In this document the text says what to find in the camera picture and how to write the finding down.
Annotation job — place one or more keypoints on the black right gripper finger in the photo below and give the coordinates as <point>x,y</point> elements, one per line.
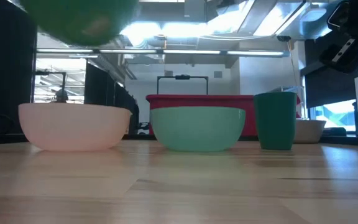
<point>339,17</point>
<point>343,56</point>

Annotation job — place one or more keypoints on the cream white plastic bowl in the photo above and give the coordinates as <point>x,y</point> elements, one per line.
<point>309,130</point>

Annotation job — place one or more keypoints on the mint teal plastic bowl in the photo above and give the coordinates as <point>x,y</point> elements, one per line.
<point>197,129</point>

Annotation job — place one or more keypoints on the dark green plastic bowl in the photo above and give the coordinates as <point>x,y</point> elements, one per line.
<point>79,18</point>

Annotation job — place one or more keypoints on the pale pink plastic bowl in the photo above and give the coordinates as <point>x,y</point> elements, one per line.
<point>73,127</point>

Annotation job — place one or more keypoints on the black window blind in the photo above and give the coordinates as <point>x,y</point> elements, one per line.
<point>331,90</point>

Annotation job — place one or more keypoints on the black flat device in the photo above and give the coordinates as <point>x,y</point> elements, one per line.
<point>334,131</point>

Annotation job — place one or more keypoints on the dark green plastic cup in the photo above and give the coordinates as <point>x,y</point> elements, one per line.
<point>275,121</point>

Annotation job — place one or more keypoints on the long ceiling light bar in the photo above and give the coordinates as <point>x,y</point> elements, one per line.
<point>191,52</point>

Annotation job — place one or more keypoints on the red plastic bin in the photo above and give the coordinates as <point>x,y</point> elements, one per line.
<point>197,101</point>

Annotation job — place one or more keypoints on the black cabinet row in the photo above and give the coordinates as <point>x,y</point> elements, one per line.
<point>104,90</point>

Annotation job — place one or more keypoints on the black partition panel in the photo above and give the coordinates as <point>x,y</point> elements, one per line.
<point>5,77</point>

